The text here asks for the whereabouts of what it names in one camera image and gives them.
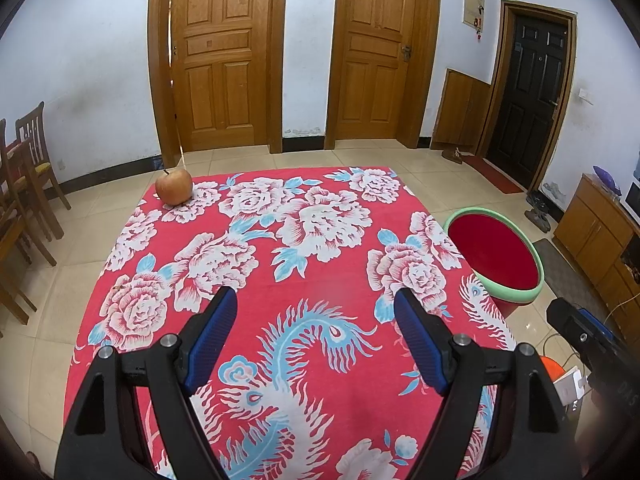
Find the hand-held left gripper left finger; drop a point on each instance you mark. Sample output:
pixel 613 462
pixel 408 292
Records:
pixel 212 340

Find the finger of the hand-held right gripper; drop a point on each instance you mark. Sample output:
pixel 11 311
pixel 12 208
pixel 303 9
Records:
pixel 575 330
pixel 597 322

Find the apple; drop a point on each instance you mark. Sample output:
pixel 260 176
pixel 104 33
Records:
pixel 173 186

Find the red floral tablecloth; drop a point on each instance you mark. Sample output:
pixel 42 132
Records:
pixel 310 260

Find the wooden chair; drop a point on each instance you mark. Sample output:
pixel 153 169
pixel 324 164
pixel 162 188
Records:
pixel 35 135
pixel 15 305
pixel 15 160

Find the wooden sideboard cabinet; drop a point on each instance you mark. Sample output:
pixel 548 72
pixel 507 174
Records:
pixel 590 230

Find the grey floor mat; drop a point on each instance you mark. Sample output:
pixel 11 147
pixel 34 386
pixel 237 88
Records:
pixel 565 270

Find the low wooden wall panel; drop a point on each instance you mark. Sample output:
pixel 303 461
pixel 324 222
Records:
pixel 462 110

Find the red bin with green rim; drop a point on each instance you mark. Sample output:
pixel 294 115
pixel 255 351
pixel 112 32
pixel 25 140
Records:
pixel 485 255

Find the wall electric box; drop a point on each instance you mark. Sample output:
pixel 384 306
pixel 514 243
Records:
pixel 473 9

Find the white power adapter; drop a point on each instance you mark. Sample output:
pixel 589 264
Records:
pixel 570 387

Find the wooden panel door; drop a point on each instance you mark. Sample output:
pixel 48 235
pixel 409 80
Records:
pixel 220 60
pixel 375 60

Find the purple bag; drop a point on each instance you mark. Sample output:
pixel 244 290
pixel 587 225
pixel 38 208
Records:
pixel 606 177

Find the pair of dark shoes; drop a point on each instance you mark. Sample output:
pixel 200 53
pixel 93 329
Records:
pixel 537 212

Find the white wall switch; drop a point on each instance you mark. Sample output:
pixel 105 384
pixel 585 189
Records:
pixel 585 95

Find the red doormat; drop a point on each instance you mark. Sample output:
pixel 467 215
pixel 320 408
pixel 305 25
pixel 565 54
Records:
pixel 492 175

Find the brown shoe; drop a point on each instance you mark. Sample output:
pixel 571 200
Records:
pixel 451 155

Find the dark entrance door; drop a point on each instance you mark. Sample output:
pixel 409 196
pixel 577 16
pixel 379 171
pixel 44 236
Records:
pixel 530 85

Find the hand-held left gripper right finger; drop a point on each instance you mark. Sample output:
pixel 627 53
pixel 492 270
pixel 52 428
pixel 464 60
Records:
pixel 422 345

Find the orange round object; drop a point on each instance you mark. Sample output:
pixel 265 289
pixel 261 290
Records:
pixel 550 367

